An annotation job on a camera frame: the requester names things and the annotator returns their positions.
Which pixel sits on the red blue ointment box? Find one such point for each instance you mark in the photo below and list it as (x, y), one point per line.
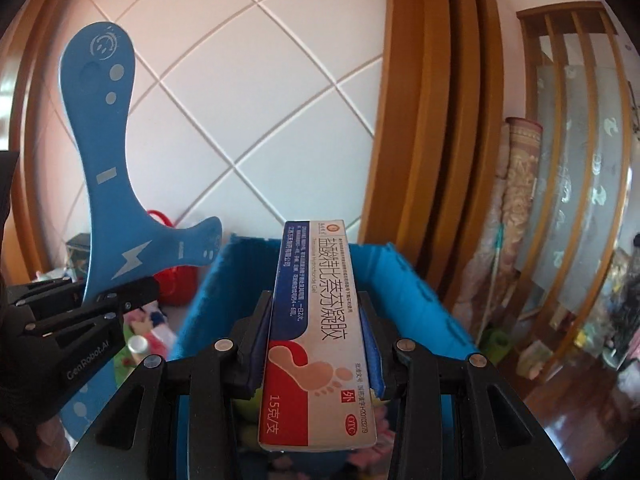
(310, 335)

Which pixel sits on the white medicine bottle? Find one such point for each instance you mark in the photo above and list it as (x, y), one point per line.
(137, 350)

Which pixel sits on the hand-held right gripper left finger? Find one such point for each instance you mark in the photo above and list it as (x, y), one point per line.
(250, 350)

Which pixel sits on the blue boomerang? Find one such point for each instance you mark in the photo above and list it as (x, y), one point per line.
(110, 200)

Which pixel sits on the blue plastic crate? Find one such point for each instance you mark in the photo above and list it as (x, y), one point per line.
(425, 310)

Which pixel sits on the wooden frosted glass partition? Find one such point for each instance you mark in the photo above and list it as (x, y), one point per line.
(600, 160)

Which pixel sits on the rolled patterned carpet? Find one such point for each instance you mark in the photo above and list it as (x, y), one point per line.
(517, 185)

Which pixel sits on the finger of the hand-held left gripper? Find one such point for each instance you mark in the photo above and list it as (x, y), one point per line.
(45, 291)
(130, 292)

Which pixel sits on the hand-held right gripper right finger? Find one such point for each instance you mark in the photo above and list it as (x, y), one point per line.
(375, 360)

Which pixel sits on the red bear suitcase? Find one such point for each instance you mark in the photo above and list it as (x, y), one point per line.
(175, 280)

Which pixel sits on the dark gift box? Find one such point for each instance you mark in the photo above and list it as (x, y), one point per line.
(79, 255)

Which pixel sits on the person's left hand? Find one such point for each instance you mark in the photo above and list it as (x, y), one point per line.
(15, 442)

